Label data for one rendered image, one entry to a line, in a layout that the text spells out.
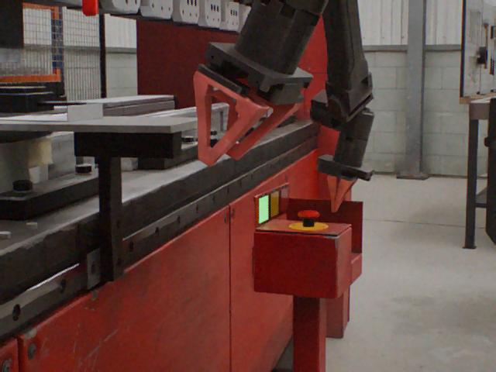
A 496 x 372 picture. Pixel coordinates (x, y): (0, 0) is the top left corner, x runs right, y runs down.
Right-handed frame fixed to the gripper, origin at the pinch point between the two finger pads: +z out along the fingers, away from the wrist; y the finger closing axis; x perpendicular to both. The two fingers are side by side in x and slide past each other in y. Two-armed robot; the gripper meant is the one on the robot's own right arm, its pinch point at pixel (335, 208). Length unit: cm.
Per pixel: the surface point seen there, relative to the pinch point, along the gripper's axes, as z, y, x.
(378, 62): 6, 140, -685
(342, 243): 3.1, -5.5, 12.1
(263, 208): 1.6, 10.5, 11.5
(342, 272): 8.3, -6.9, 11.8
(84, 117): -15, 25, 57
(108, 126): -16, 18, 63
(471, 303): 78, -25, -229
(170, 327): 23.8, 17.7, 26.3
